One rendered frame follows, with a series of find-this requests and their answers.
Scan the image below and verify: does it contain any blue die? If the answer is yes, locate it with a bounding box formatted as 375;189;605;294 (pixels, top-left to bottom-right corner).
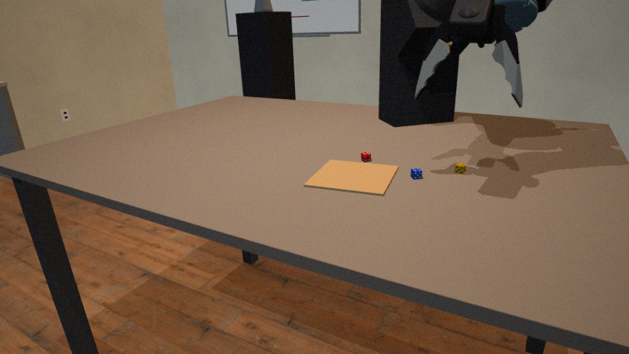
411;168;422;180

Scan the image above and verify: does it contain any orange flat mat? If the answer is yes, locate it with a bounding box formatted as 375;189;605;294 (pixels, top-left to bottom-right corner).
304;160;399;196

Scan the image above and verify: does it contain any yellow die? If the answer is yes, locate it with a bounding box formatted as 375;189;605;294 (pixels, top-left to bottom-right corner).
455;163;466;174

